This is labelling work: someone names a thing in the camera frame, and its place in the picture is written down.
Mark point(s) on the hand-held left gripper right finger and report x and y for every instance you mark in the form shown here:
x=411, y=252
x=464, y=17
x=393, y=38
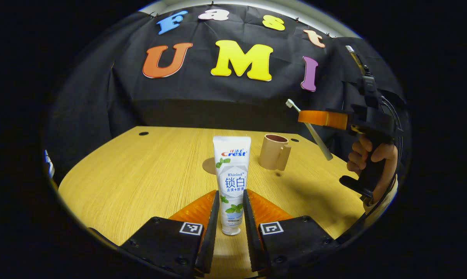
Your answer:
x=251, y=232

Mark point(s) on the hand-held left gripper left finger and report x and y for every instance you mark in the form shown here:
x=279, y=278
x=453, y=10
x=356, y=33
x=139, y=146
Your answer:
x=212, y=232

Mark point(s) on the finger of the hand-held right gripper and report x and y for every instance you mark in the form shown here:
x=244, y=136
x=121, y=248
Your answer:
x=326, y=119

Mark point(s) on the wooden desktop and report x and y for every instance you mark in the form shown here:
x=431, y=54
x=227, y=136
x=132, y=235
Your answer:
x=148, y=174

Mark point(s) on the beige cup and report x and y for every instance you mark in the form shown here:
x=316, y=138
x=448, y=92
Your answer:
x=270, y=153

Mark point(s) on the white toothbrush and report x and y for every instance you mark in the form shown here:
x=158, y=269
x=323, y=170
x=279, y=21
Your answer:
x=318, y=141

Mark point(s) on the white toothpaste tube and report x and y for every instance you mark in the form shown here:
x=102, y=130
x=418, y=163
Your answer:
x=232, y=186

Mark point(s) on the brown round coaster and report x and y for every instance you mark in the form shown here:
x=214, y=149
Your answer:
x=209, y=166

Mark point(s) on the black backdrop cloth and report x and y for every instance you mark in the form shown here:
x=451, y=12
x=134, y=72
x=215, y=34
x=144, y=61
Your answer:
x=202, y=104

